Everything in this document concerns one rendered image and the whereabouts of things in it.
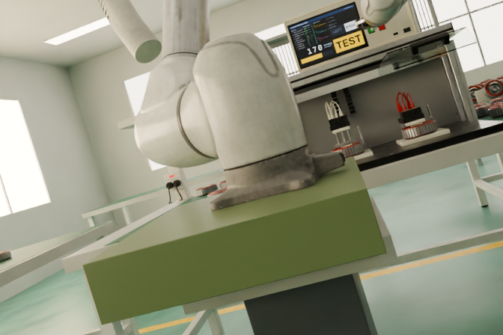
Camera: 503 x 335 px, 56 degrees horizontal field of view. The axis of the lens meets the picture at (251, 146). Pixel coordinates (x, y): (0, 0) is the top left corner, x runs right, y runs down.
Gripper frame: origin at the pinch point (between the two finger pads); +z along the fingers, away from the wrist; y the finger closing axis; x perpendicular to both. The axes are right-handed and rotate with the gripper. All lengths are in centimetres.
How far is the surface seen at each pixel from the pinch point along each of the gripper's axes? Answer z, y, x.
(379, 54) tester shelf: 6.6, 0.1, -9.5
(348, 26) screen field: 9.5, -7.2, 3.8
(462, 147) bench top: -29, 10, -44
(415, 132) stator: -8.6, 1.8, -38.4
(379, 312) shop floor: 54, -29, -118
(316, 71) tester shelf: 6.6, -22.5, -8.2
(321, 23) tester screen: 9.5, -15.9, 8.1
